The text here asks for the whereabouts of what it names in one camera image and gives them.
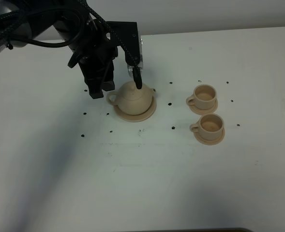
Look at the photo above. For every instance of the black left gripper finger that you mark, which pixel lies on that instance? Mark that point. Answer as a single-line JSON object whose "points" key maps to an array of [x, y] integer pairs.
{"points": [[95, 89], [108, 86]]}

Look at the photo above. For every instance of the far beige teacup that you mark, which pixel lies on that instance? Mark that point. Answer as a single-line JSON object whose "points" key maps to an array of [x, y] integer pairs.
{"points": [[203, 98]]}

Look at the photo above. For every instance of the near beige cup saucer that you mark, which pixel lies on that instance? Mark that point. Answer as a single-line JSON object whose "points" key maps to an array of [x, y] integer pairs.
{"points": [[209, 142]]}

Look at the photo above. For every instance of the near beige teacup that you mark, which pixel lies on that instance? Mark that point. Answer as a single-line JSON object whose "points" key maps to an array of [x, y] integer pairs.
{"points": [[209, 127]]}

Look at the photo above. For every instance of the beige teacup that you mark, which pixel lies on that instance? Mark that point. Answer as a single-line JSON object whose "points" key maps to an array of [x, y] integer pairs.
{"points": [[209, 127], [203, 98]]}

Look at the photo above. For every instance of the beige teapot saucer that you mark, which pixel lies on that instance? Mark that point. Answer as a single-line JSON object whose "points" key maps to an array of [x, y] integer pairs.
{"points": [[137, 118]]}

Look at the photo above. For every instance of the beige cup saucer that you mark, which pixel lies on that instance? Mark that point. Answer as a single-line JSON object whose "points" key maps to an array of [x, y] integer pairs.
{"points": [[209, 142], [203, 112]]}

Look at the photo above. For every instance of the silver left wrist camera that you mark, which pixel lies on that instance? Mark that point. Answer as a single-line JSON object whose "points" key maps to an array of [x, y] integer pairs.
{"points": [[126, 35]]}

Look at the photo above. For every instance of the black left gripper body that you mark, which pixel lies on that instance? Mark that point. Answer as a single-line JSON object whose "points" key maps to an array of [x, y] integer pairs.
{"points": [[94, 52]]}

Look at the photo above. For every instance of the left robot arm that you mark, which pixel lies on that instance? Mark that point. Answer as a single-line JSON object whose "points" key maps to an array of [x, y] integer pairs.
{"points": [[61, 23]]}

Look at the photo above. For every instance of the far beige cup saucer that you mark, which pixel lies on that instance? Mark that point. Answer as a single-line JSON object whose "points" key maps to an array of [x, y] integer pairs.
{"points": [[203, 112]]}

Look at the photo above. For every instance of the beige clay teapot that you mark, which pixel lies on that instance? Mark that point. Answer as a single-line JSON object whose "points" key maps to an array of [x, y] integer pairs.
{"points": [[131, 100]]}

